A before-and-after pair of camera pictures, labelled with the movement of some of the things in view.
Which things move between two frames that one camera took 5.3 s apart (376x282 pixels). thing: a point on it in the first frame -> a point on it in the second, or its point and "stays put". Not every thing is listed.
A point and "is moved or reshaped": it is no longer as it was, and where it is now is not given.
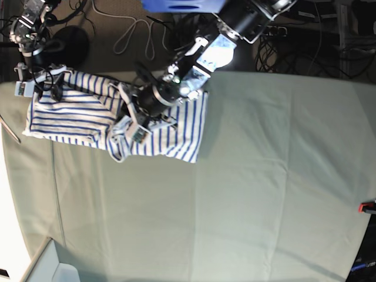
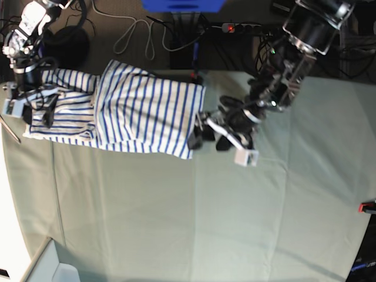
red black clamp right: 367,207 stays put
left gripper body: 51,79 -> 37,97
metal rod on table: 6,126 stays put
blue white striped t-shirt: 88,109 is moved or reshaped
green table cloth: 283,188 stays put
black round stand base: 68,46 stays put
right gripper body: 140,117 -> 231,124
